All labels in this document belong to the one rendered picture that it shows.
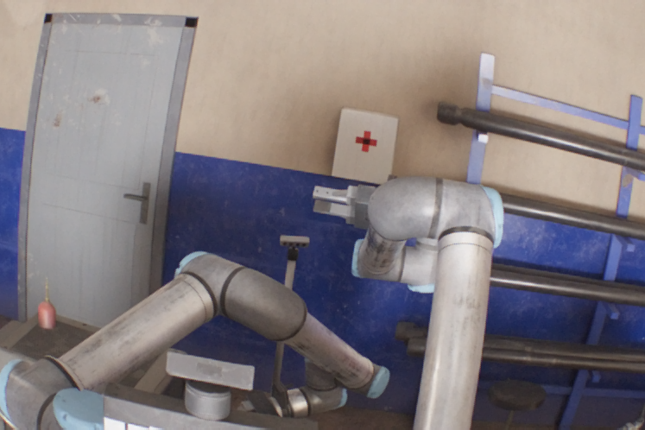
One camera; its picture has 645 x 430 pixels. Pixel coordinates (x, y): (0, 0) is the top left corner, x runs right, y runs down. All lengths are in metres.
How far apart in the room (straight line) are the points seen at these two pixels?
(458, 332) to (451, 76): 3.69
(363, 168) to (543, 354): 1.47
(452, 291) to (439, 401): 0.23
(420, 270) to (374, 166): 2.91
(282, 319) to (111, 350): 0.41
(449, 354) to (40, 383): 0.78
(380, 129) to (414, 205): 3.43
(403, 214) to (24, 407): 0.87
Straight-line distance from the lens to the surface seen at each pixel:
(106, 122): 5.73
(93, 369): 1.87
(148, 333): 1.96
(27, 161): 6.01
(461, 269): 1.84
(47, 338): 2.78
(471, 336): 1.79
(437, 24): 5.37
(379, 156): 5.33
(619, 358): 5.48
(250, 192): 5.59
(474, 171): 5.32
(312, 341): 2.20
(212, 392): 1.43
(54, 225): 6.00
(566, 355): 5.39
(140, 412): 1.46
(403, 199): 1.90
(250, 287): 2.06
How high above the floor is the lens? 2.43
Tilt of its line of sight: 13 degrees down
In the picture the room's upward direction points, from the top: 8 degrees clockwise
